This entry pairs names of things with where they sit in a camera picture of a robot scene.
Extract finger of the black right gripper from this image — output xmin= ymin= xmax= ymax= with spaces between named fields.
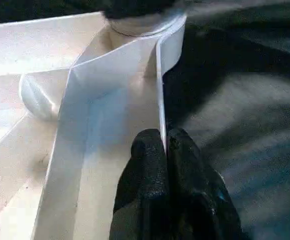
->
xmin=100 ymin=0 xmax=180 ymax=20

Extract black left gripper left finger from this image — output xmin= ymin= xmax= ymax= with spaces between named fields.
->
xmin=109 ymin=128 xmax=171 ymax=240

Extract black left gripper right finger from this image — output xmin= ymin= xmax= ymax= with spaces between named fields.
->
xmin=167 ymin=127 xmax=245 ymax=240

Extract white plastic table leg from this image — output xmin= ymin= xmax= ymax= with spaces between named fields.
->
xmin=108 ymin=12 xmax=182 ymax=38

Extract white plastic table top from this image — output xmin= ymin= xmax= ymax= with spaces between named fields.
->
xmin=0 ymin=11 xmax=187 ymax=240

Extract black plastic mat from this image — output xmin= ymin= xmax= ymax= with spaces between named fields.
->
xmin=0 ymin=0 xmax=290 ymax=240

